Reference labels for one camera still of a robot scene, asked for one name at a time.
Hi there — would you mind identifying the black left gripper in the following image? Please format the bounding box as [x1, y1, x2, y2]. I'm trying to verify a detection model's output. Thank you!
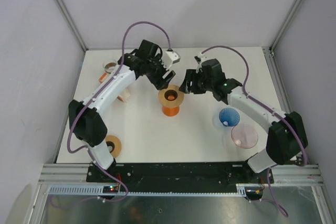
[145, 54, 174, 90]

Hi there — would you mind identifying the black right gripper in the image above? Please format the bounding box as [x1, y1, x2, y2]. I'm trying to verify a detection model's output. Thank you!
[179, 69, 215, 94]

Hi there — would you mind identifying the wooden dripper ring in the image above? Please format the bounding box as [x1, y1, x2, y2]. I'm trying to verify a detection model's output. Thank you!
[157, 84, 186, 109]
[104, 134, 122, 159]

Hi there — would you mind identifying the orange glass flask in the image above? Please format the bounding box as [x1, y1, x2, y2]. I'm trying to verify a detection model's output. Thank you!
[162, 106, 180, 117]

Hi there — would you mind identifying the blue glass dripper cone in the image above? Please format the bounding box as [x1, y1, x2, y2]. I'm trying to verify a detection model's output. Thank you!
[218, 108, 240, 127]

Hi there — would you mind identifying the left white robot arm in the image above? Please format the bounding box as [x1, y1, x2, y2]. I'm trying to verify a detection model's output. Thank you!
[68, 40, 180, 182]

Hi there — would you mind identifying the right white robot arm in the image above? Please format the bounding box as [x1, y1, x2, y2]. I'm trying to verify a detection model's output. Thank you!
[179, 56, 308, 183]

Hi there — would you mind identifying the orange coffee filter box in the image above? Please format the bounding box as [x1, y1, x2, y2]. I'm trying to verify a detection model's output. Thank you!
[99, 73, 131, 103]

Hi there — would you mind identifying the pink glass dripper cone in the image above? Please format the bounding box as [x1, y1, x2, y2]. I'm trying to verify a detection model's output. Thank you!
[231, 123, 258, 149]

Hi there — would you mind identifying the clear glass carafe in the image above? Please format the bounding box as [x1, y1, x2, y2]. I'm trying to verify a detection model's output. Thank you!
[102, 59, 118, 74]

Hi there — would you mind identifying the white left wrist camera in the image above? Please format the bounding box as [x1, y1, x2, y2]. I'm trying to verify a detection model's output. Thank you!
[161, 49, 181, 69]

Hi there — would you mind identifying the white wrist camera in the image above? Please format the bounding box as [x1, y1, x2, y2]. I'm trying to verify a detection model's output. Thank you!
[161, 49, 181, 69]
[194, 52, 208, 65]

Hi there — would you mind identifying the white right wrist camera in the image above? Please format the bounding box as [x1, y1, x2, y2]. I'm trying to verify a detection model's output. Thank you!
[194, 52, 208, 65]

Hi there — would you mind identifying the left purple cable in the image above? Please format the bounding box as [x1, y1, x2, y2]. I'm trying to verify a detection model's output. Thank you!
[67, 20, 174, 204]

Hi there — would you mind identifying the purple cable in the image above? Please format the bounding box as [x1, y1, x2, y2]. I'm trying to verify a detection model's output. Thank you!
[199, 45, 308, 217]
[67, 20, 174, 204]

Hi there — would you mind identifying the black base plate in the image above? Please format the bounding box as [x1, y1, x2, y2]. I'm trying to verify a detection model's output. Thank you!
[86, 162, 274, 194]

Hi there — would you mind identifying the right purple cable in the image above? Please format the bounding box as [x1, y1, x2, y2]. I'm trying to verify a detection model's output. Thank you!
[199, 45, 308, 217]

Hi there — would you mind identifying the aluminium frame rail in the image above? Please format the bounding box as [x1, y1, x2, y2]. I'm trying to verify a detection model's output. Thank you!
[272, 165, 324, 186]

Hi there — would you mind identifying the white slotted cable duct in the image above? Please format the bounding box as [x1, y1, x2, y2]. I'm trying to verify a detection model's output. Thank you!
[49, 185, 120, 195]

